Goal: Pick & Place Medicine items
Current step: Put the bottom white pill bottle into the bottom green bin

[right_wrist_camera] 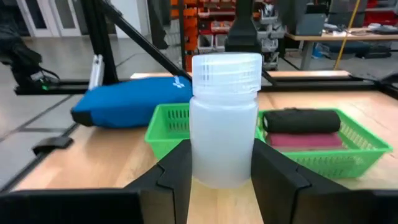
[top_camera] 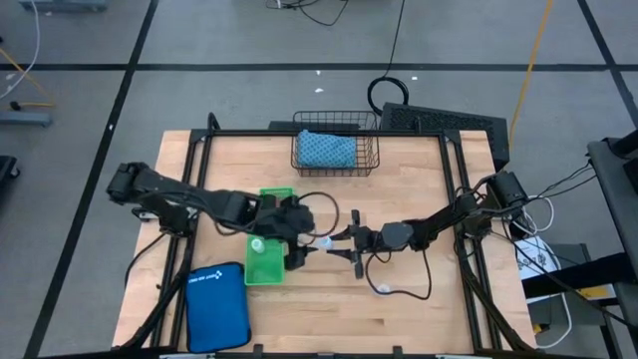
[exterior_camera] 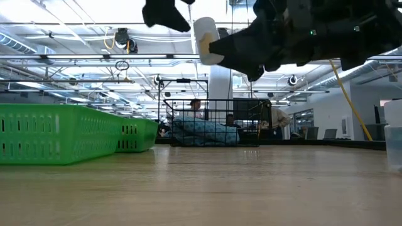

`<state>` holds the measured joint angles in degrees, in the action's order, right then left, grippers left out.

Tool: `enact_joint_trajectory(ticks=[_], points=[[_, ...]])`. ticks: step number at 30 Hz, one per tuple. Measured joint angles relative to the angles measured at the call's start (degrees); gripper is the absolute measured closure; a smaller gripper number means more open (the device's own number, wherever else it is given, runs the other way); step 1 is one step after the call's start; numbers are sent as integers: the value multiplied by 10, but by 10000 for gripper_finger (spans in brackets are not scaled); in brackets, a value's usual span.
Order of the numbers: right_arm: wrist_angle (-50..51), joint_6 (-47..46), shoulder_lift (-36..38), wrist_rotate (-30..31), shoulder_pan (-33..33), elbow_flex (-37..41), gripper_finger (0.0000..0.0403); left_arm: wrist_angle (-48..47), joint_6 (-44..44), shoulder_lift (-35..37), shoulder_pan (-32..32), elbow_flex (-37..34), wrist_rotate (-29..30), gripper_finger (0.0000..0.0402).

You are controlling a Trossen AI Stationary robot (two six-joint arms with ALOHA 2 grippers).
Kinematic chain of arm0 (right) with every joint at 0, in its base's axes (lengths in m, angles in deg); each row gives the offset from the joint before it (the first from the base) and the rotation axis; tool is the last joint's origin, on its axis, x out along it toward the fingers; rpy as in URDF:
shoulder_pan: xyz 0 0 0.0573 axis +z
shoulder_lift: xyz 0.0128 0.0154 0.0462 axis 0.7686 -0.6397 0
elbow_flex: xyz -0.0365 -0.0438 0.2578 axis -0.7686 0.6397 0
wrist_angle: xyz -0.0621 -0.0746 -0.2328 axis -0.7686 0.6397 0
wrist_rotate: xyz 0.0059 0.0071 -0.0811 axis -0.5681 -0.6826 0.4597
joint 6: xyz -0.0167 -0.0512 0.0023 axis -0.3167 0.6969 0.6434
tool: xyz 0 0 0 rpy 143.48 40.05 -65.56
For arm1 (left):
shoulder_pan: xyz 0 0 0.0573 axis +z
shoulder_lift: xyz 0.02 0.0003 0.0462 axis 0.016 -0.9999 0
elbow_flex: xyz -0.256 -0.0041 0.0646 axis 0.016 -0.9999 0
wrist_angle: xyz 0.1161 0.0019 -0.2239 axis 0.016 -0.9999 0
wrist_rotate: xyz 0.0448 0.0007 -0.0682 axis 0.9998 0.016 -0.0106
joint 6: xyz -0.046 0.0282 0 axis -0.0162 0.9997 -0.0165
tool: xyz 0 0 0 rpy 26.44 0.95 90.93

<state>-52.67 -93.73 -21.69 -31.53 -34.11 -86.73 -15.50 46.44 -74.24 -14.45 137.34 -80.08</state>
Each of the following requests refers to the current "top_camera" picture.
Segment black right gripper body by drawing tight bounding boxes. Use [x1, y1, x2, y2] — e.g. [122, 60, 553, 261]
[348, 209, 415, 279]

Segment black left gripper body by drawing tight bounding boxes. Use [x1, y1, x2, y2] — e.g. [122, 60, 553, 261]
[248, 194, 316, 245]

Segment blue flower-print cloth pouch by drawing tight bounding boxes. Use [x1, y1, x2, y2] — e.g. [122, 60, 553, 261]
[297, 129, 358, 170]

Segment green slotted plastic tray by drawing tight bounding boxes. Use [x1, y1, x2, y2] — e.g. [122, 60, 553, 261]
[243, 186, 296, 286]

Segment blue first aid pouch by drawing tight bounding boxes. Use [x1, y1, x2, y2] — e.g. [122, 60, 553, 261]
[184, 261, 252, 354]

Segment white printed paper box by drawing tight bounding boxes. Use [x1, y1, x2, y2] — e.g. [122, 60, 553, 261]
[512, 236, 562, 281]

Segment black side cart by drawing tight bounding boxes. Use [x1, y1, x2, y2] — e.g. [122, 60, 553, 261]
[586, 132, 638, 300]

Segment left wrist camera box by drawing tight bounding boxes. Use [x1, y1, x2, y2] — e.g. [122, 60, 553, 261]
[283, 246, 308, 272]

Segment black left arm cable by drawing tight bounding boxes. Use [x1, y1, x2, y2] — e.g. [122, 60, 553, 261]
[297, 191, 340, 238]

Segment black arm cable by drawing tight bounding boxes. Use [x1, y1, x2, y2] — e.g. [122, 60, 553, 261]
[297, 191, 340, 238]
[365, 248, 433, 301]

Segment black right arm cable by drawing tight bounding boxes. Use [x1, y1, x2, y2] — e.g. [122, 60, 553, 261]
[365, 248, 433, 301]

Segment black wire basket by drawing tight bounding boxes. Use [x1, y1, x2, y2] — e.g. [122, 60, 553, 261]
[290, 110, 381, 179]

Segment black metal table frame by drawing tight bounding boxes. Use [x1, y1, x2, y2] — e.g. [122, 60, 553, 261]
[119, 112, 537, 356]

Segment black coiled floor cable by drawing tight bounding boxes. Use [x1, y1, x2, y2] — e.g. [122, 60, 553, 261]
[367, 0, 411, 117]

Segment yellow hanging cable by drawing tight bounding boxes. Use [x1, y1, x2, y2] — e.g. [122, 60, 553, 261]
[506, 0, 555, 151]

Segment white floor cable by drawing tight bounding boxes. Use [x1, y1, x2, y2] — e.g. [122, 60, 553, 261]
[0, 0, 41, 100]

